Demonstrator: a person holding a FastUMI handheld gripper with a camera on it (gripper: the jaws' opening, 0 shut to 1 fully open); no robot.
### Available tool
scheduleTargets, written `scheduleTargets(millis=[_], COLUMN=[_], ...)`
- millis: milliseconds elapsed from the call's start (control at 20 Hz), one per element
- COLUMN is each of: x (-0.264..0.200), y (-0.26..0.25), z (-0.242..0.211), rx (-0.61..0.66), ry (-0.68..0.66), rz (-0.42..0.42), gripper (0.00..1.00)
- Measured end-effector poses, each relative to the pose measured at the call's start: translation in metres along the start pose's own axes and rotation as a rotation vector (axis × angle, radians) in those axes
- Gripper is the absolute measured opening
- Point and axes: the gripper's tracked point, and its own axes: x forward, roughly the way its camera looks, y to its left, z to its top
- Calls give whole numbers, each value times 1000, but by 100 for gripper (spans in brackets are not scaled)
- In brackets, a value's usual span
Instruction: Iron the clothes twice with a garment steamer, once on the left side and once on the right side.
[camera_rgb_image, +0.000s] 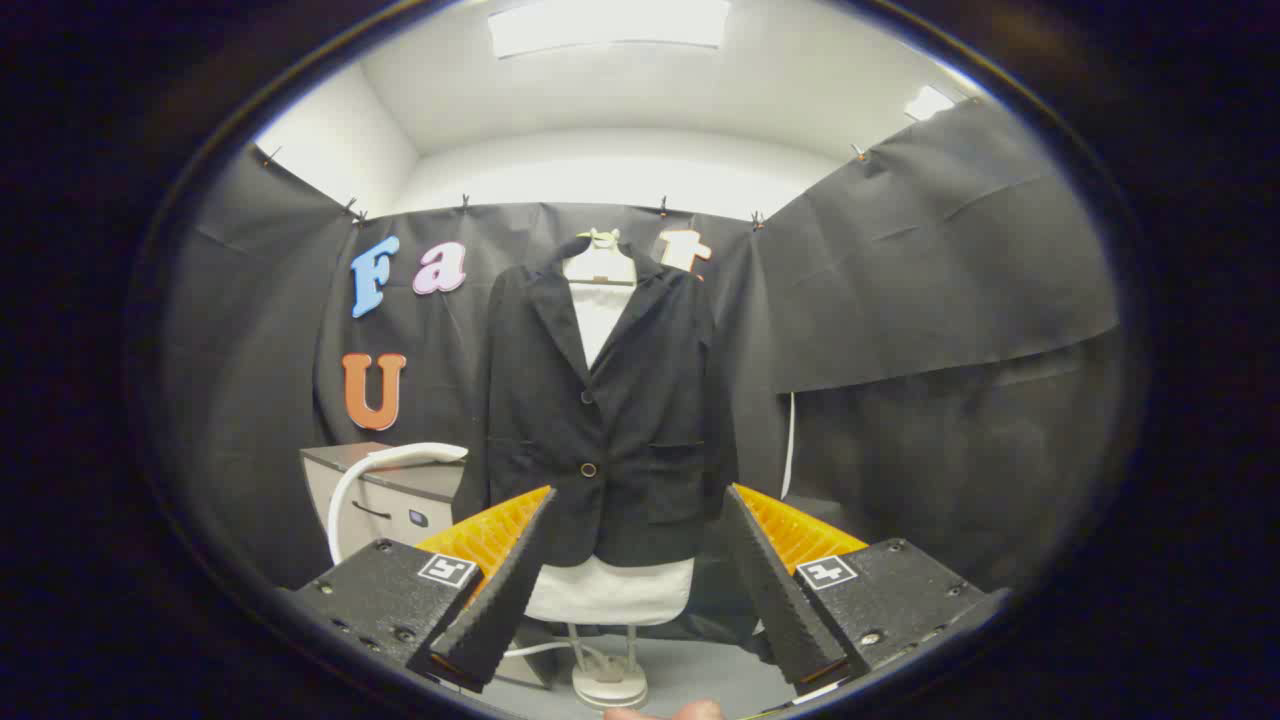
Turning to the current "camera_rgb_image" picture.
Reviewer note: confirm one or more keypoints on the grey and white cabinet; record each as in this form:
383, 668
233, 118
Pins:
400, 510

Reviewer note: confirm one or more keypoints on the small ceiling light panel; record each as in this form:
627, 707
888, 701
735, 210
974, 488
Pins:
928, 102

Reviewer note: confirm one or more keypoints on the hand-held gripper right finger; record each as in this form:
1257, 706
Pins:
780, 600

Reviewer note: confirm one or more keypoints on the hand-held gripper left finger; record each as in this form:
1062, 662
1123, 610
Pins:
500, 610

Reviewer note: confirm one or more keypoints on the white garment form stand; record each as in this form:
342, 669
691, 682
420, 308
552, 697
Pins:
610, 690

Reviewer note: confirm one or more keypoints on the black suit jacket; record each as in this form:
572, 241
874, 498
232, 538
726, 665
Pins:
640, 420

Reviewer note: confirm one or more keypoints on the white padded garment form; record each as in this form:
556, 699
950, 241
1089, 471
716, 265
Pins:
610, 590

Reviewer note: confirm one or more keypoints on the large ceiling light panel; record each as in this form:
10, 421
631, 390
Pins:
610, 25

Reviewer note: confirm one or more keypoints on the black backdrop cloth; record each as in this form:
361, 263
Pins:
900, 260

